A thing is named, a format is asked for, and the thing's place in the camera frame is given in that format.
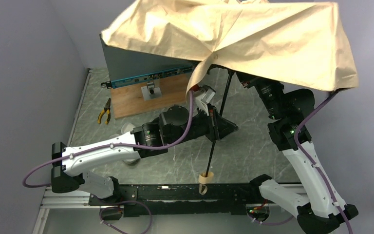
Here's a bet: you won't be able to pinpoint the beige umbrella case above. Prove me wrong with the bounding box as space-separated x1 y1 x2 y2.
109 122 141 166

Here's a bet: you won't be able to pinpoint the beige umbrella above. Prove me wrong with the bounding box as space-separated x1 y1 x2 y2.
101 0 359 91

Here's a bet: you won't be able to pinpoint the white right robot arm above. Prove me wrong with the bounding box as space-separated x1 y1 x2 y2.
237 72 358 234

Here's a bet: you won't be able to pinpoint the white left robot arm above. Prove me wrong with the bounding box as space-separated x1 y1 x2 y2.
51 104 238 199

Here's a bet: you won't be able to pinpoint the wooden base board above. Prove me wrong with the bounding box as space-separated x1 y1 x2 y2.
111 75 189 119

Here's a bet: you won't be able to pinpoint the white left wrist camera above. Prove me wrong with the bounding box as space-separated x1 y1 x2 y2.
194 85 216 116

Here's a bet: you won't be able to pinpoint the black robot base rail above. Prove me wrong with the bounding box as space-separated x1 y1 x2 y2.
88 182 281 217

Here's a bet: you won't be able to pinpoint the grey metal stand bracket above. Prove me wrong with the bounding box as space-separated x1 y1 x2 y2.
141 81 162 101

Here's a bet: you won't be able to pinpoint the yellow handled pliers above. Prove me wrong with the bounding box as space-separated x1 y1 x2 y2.
97 98 111 124

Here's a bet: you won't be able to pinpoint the grey network switch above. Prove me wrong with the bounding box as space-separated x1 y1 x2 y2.
100 39 197 89

